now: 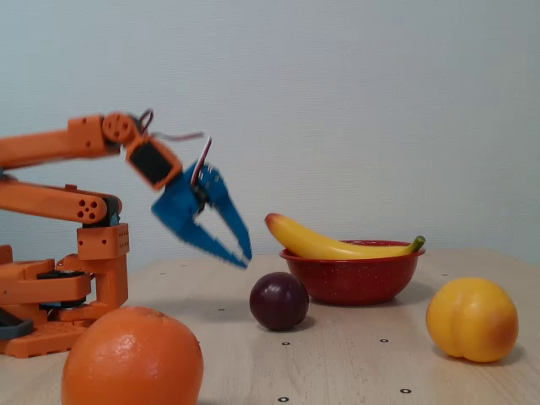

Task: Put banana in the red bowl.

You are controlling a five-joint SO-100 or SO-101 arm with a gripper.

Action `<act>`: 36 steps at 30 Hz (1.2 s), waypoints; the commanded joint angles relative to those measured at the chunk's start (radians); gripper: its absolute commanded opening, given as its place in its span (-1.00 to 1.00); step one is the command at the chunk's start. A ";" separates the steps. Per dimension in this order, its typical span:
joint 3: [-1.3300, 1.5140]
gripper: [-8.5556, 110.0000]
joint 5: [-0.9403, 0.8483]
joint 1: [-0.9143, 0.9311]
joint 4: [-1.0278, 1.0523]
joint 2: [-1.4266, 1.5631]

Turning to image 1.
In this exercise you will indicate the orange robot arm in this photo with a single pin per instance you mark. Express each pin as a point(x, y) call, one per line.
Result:
point(42, 145)

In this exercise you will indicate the yellow peach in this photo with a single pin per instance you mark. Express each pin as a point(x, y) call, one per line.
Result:
point(472, 320)

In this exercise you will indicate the dark purple plum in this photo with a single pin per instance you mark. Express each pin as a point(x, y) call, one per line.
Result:
point(278, 301)

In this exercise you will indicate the grey table clamp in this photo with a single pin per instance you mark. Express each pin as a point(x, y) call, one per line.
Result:
point(21, 328)

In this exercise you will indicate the yellow plastic banana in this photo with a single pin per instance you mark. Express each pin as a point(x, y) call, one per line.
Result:
point(312, 242)

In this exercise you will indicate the orange fruit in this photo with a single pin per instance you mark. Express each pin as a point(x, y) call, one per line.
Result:
point(131, 358)

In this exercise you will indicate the orange robot base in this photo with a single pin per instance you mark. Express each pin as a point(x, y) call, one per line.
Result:
point(25, 287)

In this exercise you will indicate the red speckled enamel bowl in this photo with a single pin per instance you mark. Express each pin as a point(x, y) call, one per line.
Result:
point(350, 282)

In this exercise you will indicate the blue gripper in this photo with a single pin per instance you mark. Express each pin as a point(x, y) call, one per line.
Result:
point(176, 203)

